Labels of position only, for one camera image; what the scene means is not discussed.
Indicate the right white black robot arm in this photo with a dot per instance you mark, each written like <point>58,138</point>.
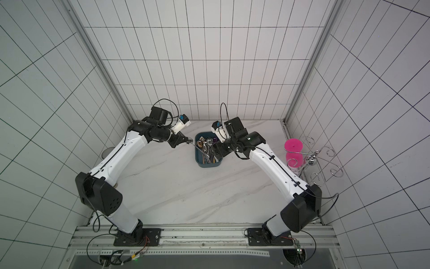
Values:
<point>303,200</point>

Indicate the aluminium mounting rail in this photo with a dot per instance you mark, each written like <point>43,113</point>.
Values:
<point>240,239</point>

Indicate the pink plastic cup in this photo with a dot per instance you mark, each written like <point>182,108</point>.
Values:
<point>294,157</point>

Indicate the clear plastic cup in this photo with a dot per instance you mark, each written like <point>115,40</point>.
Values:
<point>108,153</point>

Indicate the chrome wire cup rack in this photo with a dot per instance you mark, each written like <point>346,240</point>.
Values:
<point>313,164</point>

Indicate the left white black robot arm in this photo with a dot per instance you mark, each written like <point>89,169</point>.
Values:
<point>96,188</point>

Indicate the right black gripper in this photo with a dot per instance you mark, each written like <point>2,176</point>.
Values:
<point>223,146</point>

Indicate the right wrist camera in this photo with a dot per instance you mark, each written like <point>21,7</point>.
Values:
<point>225,130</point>

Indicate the teal plastic storage box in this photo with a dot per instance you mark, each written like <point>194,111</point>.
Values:
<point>205,140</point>

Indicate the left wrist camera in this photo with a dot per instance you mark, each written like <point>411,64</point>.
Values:
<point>164,118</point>

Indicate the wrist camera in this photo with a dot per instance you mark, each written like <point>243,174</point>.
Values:
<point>225,130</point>
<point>164,118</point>

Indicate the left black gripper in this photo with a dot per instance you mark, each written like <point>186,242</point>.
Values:
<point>178,139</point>

